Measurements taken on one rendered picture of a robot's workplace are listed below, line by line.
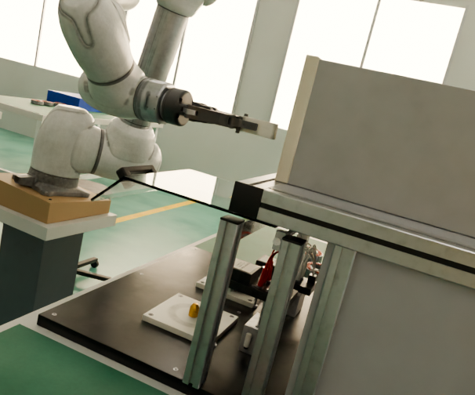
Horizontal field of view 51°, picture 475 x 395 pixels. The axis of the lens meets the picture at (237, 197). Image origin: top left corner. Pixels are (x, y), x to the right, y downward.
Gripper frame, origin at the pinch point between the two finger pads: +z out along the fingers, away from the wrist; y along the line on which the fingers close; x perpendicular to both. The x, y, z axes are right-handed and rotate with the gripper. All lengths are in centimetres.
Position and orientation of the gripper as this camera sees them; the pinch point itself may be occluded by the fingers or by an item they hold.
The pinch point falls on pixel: (259, 127)
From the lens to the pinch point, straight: 96.9
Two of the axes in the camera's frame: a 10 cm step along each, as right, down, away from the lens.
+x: 2.2, -9.6, -2.0
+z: 9.0, 2.8, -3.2
